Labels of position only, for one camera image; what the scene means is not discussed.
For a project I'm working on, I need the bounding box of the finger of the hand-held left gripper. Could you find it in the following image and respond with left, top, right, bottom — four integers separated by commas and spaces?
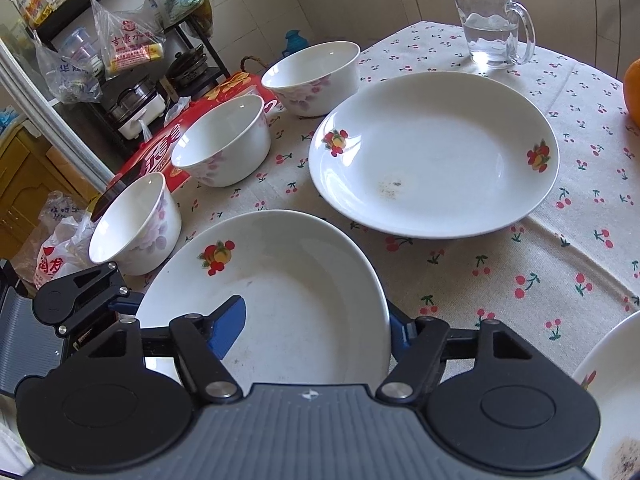
32, 262, 146, 337

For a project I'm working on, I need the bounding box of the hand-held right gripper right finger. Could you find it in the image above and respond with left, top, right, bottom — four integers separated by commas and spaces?
376, 303, 536, 402

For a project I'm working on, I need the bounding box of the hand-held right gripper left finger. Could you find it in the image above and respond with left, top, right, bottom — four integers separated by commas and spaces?
87, 296, 247, 404

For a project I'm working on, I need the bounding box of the white floral bowl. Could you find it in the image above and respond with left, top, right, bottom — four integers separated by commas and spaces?
89, 172, 182, 277
260, 41, 361, 118
171, 94, 272, 188

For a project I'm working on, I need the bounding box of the white red print plastic bag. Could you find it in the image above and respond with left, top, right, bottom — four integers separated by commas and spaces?
32, 190, 99, 291

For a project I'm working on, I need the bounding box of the wooden cabinet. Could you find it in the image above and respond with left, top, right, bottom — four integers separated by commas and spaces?
0, 125, 101, 271

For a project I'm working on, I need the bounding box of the red cardboard box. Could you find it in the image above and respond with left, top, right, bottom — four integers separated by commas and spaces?
90, 71, 281, 222

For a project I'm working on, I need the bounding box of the cherry print tablecloth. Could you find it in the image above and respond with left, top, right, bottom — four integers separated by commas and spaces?
127, 20, 640, 401

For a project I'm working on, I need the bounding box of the white electric cooker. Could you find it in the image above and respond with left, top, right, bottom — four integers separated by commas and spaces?
119, 100, 167, 140

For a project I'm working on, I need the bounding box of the steel pot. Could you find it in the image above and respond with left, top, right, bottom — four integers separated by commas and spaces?
102, 76, 157, 121

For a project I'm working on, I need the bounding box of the clear plastic bag with containers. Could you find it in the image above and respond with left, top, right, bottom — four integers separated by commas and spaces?
34, 29, 102, 105

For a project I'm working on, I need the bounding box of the stained white fruit print plate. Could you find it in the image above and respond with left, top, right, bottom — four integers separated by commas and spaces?
571, 310, 640, 480

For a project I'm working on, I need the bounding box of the black wok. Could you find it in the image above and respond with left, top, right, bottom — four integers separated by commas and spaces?
165, 44, 210, 85

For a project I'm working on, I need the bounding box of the black shelf rack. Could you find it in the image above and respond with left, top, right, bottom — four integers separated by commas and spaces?
30, 0, 231, 142

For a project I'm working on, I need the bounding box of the yellow snack package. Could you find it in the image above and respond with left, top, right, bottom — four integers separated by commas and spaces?
15, 0, 57, 29

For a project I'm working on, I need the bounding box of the clear glass mug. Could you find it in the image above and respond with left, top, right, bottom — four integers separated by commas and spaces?
450, 0, 537, 70

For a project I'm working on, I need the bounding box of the smooth orange with leaf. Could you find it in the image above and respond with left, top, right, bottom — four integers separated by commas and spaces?
623, 58, 640, 127

